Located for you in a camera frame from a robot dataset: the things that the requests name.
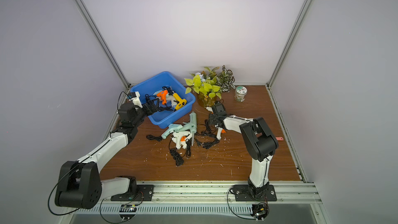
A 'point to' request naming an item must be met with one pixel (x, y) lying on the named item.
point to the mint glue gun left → (176, 127)
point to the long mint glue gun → (192, 125)
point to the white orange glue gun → (180, 138)
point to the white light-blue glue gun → (170, 97)
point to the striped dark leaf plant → (225, 80)
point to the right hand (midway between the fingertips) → (214, 114)
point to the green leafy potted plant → (202, 84)
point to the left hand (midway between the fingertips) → (154, 100)
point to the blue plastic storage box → (162, 81)
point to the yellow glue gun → (182, 101)
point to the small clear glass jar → (240, 93)
